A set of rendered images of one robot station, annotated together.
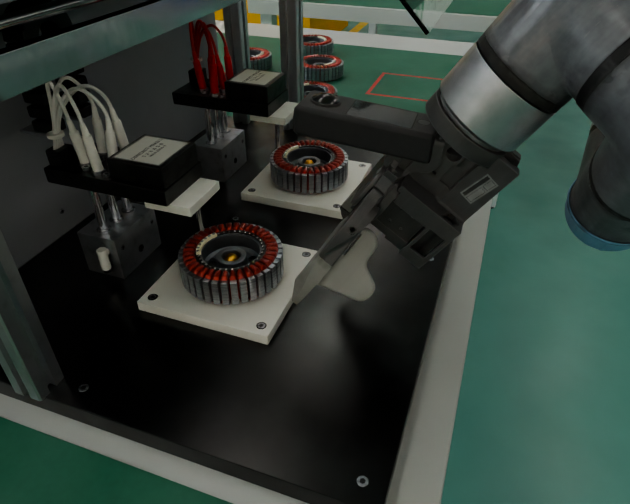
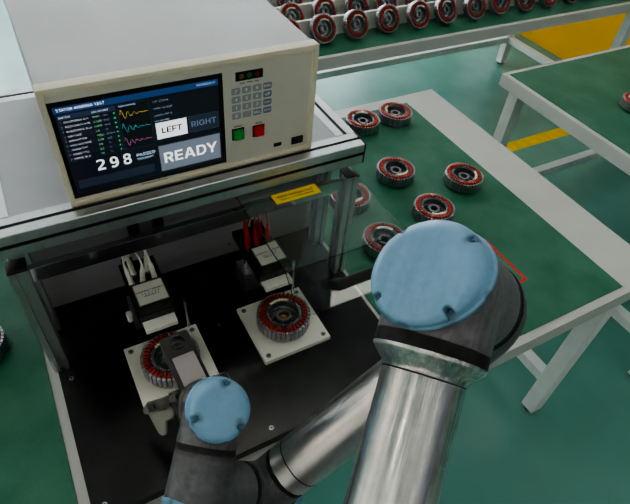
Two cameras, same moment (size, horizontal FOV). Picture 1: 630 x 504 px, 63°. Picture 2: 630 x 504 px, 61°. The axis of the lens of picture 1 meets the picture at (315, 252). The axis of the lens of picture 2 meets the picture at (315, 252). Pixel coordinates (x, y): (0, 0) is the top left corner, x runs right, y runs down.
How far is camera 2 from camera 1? 0.74 m
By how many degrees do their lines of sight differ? 29
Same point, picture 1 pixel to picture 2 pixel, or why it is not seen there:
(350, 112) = (175, 358)
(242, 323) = (144, 396)
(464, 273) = not seen: hidden behind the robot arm
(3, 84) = (64, 268)
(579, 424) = not seen: outside the picture
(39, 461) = (39, 397)
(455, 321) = not seen: hidden behind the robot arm
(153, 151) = (149, 293)
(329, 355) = (160, 441)
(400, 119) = (190, 377)
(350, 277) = (158, 421)
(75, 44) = (111, 251)
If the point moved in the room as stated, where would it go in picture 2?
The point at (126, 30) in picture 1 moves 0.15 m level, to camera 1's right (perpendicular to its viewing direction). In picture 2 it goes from (150, 241) to (206, 288)
